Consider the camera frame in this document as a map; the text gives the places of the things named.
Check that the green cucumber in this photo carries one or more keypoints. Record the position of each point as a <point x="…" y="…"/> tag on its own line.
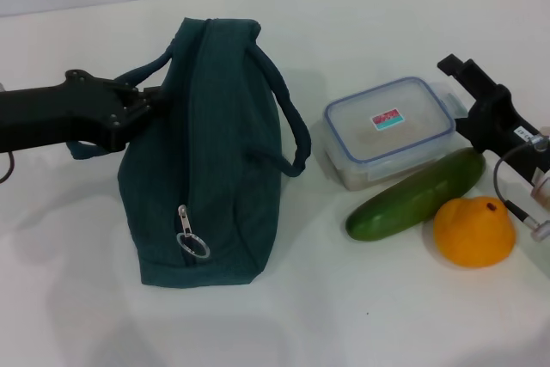
<point x="408" y="199"/>

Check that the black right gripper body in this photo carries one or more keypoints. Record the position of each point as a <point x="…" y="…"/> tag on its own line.
<point x="494" y="126"/>

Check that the orange pear-shaped fruit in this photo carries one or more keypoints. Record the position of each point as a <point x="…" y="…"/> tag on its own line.
<point x="472" y="234"/>

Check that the dark teal fabric lunch bag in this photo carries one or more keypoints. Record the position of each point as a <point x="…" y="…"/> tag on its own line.
<point x="206" y="148"/>

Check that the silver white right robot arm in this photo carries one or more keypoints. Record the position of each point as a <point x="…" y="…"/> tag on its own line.
<point x="543" y="182"/>

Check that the clear plastic food container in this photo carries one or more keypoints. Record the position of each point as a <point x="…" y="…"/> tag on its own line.
<point x="356" y="126"/>

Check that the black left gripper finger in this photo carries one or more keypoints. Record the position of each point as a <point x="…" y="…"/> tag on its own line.
<point x="133" y="120"/>
<point x="150" y="96"/>

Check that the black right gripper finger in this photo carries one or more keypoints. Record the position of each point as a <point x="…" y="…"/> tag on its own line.
<point x="477" y="77"/>

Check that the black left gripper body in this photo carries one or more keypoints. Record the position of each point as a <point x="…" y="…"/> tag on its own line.
<point x="56" y="118"/>

